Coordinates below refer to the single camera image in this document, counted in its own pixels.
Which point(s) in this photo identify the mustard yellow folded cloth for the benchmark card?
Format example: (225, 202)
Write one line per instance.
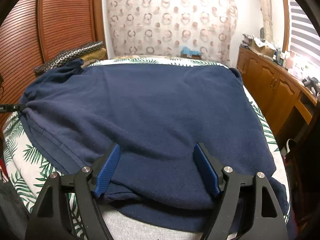
(94, 56)

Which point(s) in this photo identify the navy blue shirt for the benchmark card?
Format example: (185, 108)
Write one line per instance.
(156, 113)

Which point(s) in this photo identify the small round desk fan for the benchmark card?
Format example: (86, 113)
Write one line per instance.
(262, 34)

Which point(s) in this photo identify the palm leaf print bedsheet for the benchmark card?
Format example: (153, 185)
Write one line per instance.
(28, 169)

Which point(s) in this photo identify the cardboard box on cabinet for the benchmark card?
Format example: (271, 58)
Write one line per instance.
(262, 48)

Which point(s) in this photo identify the striped window blind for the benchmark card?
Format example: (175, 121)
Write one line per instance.
(303, 37)

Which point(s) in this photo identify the pink circle pattern curtain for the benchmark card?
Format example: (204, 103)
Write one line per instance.
(172, 27)

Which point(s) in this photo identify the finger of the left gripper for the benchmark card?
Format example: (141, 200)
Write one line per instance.
(9, 108)

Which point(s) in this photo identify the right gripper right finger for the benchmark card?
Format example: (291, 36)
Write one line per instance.
(209, 168)

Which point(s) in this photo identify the wooden sideboard cabinet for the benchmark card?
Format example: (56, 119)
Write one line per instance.
(285, 103)

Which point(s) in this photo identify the black tool on cabinet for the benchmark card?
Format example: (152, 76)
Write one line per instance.
(312, 84)

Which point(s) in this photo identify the blue item in basket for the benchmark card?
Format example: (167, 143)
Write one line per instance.
(190, 54)

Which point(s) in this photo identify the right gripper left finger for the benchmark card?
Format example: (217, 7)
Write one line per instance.
(103, 169)

